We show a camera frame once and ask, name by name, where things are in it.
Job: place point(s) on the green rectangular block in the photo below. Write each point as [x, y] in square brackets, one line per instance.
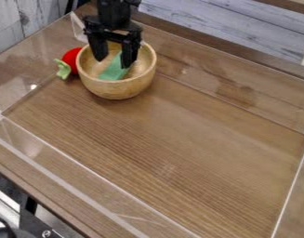
[113, 72]

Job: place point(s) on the light wooden bowl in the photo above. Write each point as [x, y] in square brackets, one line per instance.
[109, 82]

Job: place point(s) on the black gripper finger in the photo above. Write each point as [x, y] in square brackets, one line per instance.
[99, 46]
[129, 48]

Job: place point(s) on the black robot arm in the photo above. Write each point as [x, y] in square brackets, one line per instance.
[112, 26]

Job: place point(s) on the clear acrylic tray wall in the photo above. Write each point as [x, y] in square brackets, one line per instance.
[80, 196]

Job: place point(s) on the clear acrylic corner bracket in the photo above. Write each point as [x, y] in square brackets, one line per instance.
[77, 26]

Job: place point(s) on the red toy strawberry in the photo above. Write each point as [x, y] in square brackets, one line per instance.
[67, 63]

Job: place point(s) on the black table leg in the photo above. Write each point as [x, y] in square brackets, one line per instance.
[31, 205]

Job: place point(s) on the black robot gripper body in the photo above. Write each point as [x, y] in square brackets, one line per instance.
[99, 32]

